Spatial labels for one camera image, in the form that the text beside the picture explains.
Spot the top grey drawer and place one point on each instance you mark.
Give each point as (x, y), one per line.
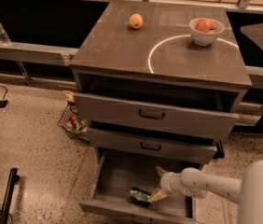
(155, 117)

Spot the grey drawer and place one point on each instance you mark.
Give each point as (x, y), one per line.
(118, 173)
(151, 146)
(155, 117)

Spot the black wire basket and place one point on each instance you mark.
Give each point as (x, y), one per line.
(72, 124)

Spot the grey drawer cabinet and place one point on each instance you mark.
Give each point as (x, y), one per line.
(161, 64)

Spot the middle grey drawer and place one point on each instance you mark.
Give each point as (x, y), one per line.
(151, 146)

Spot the white ceramic bowl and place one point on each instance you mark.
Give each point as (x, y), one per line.
(205, 39)

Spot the black metal stand leg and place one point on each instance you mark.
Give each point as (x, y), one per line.
(12, 180)

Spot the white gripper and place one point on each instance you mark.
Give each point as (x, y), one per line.
(168, 182)

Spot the orange fruit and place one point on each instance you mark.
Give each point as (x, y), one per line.
(136, 21)

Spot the clear plastic water bottle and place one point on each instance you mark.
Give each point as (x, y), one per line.
(3, 36)

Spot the grey metal shelf rail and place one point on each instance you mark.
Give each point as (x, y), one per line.
(35, 53)

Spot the bottom grey drawer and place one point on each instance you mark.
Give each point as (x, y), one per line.
(118, 173)

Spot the red apple in bowl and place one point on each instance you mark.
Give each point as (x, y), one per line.
(206, 26)

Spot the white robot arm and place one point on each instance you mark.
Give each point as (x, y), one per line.
(247, 193)

